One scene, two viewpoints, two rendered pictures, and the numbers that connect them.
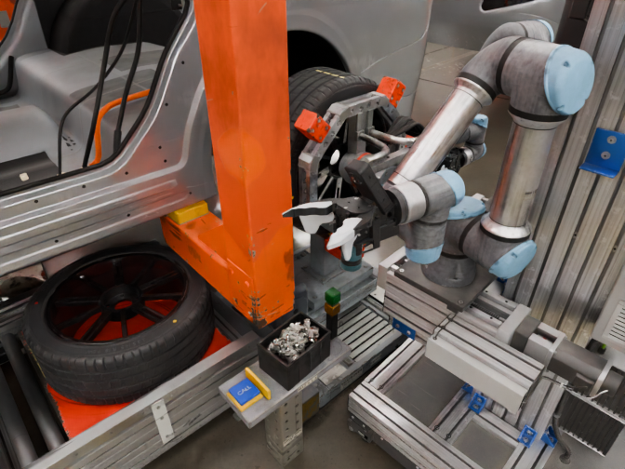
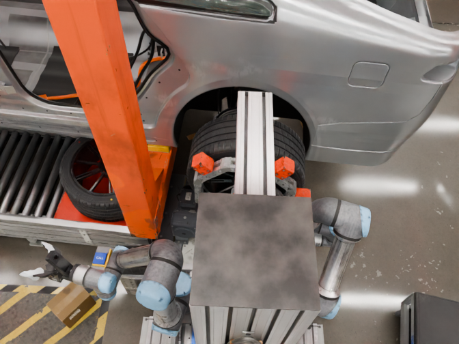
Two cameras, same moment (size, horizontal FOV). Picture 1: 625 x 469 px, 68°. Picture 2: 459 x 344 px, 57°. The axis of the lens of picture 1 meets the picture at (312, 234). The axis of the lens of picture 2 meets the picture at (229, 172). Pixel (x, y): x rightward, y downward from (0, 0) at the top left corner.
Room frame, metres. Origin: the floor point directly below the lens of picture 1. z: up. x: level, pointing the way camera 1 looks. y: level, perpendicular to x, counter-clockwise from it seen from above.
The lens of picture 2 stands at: (0.75, -0.95, 2.82)
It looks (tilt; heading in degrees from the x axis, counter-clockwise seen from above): 56 degrees down; 45
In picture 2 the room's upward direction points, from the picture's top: 3 degrees clockwise
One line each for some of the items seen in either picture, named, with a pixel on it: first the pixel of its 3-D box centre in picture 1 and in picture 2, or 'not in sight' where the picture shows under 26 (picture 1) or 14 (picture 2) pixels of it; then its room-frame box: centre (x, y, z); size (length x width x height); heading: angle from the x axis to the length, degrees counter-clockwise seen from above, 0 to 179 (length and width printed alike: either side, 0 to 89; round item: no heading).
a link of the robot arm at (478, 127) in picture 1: (473, 129); (331, 230); (1.79, -0.66, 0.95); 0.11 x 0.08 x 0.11; 119
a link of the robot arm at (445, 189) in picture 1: (432, 194); (100, 280); (0.79, -0.24, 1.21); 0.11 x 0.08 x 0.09; 121
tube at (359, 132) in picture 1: (364, 139); not in sight; (1.50, -0.18, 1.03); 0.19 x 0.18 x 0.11; 42
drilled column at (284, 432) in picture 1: (283, 416); (130, 276); (0.98, 0.10, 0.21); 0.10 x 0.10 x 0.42; 42
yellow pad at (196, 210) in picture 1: (185, 207); (160, 140); (1.58, 0.51, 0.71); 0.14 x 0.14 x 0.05; 42
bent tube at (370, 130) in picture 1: (400, 125); not in sight; (1.63, -0.33, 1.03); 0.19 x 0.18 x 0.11; 42
